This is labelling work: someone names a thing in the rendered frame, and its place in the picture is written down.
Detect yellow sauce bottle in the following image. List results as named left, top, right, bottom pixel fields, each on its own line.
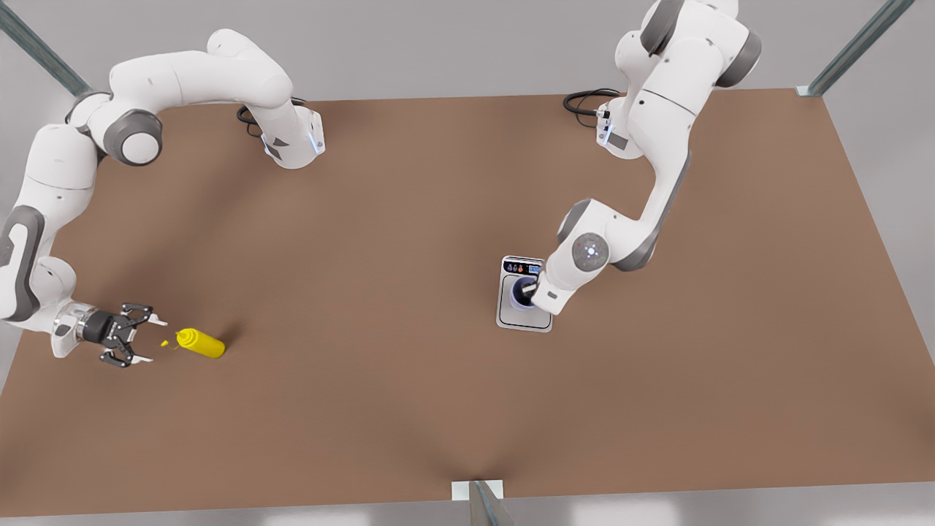
left=161, top=327, right=226, bottom=359

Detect dark blue cup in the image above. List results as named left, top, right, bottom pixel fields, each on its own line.
left=512, top=276, right=541, bottom=310

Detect silver digital weighing scale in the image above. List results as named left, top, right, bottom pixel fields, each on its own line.
left=496, top=256, right=554, bottom=333

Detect black cable loop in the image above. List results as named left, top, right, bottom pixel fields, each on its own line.
left=236, top=98, right=308, bottom=140
left=562, top=88, right=623, bottom=129

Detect silver frame post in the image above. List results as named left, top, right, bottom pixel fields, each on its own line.
left=451, top=479, right=516, bottom=526
left=796, top=0, right=915, bottom=98
left=0, top=4, right=94, bottom=99

